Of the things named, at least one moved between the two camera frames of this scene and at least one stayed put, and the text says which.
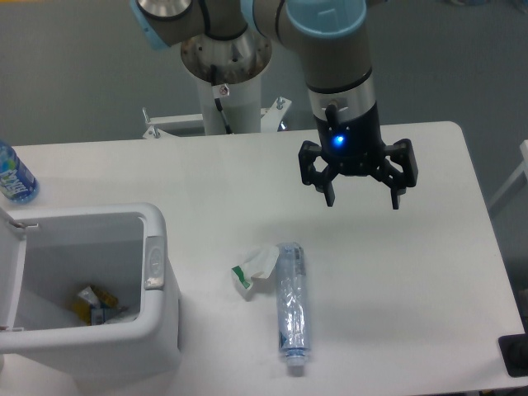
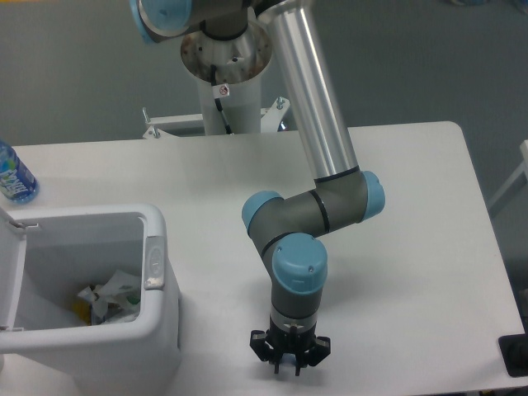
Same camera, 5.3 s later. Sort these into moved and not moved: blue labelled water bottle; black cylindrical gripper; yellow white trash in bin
Moved: black cylindrical gripper
Not moved: yellow white trash in bin; blue labelled water bottle
